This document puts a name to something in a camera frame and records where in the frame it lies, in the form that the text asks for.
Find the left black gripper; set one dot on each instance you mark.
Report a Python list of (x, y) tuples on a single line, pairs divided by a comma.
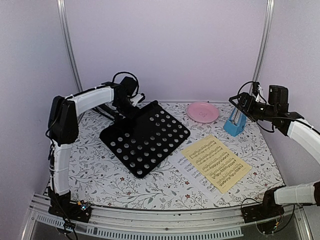
[(127, 115)]

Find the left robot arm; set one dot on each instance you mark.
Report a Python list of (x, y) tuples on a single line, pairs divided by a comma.
[(63, 127)]

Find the pink plate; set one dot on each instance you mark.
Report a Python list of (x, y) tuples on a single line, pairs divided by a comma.
[(202, 112)]

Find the floral table mat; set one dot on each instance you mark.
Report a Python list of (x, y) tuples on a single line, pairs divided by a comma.
[(98, 177)]

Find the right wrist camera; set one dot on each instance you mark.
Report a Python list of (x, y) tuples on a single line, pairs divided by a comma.
[(257, 92)]

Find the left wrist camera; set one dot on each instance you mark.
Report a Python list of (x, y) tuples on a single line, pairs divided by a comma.
[(137, 99)]

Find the blue metronome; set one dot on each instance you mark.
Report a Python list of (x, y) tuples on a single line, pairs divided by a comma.
[(235, 123)]

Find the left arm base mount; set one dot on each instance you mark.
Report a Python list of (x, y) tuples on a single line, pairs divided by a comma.
[(62, 206)]

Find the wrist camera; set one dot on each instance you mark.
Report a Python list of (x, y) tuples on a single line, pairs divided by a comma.
[(137, 99), (257, 92)]

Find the left aluminium frame post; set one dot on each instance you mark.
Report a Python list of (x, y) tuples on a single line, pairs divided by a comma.
[(62, 12)]

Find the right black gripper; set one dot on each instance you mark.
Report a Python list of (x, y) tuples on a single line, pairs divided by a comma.
[(241, 108)]

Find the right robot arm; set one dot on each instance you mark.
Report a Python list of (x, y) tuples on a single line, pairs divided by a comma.
[(291, 124)]

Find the front aluminium rail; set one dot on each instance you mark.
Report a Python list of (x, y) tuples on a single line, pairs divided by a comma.
[(109, 223)]

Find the white sheet music page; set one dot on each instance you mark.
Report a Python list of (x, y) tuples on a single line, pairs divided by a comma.
[(184, 166)]

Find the black music stand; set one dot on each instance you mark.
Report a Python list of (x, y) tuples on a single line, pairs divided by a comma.
[(143, 142)]

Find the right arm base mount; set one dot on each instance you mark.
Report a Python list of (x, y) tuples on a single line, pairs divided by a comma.
[(261, 211)]

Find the yellow sheet music page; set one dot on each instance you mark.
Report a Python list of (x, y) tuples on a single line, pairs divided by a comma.
[(218, 164)]

